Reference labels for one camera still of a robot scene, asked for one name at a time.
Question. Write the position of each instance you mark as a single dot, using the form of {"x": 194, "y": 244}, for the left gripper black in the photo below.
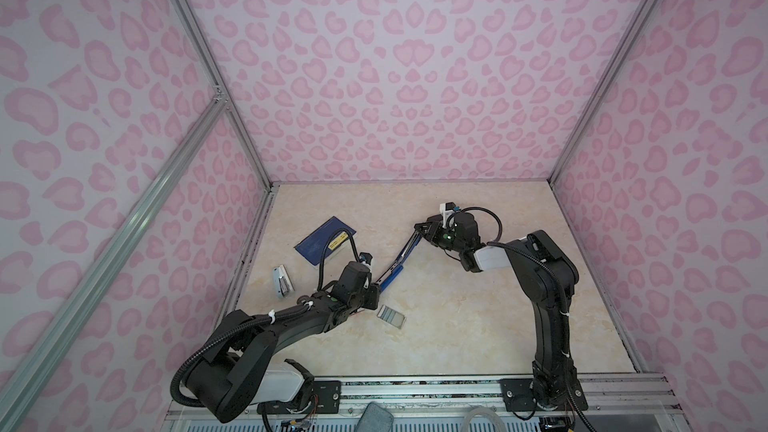
{"x": 375, "y": 296}

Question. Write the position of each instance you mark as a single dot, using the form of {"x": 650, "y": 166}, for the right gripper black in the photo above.
{"x": 434, "y": 231}

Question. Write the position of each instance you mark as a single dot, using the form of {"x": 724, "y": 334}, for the staple tray with staples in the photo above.
{"x": 391, "y": 316}

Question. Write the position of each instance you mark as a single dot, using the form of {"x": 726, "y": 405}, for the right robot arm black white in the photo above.
{"x": 546, "y": 276}

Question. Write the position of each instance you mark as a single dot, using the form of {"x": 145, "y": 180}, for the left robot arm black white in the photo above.
{"x": 225, "y": 374}

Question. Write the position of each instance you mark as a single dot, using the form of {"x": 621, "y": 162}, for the dark blue booklet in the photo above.
{"x": 329, "y": 236}

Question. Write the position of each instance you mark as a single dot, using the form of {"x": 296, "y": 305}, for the small white clip object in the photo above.
{"x": 282, "y": 283}

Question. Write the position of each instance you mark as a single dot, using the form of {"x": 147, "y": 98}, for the grey cloth pad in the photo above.
{"x": 375, "y": 418}

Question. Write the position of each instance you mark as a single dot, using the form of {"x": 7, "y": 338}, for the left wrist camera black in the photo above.
{"x": 355, "y": 276}

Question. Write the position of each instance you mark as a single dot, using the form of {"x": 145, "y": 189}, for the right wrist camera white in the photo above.
{"x": 447, "y": 210}

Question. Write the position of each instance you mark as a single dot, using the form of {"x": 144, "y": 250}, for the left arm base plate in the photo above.
{"x": 321, "y": 397}

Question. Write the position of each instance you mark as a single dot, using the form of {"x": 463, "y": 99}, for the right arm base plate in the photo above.
{"x": 526, "y": 395}

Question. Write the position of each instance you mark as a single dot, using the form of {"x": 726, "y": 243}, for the aluminium front rail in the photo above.
{"x": 617, "y": 402}

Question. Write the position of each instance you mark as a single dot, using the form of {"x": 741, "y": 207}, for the aluminium corner frame post left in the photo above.
{"x": 202, "y": 47}

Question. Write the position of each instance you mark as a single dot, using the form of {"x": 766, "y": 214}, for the aluminium corner frame post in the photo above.
{"x": 640, "y": 19}
{"x": 202, "y": 47}

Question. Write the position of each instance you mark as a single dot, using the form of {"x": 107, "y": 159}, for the aluminium diagonal frame bar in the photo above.
{"x": 38, "y": 366}

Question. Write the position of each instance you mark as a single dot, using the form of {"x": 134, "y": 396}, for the aluminium corner frame post right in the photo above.
{"x": 640, "y": 19}

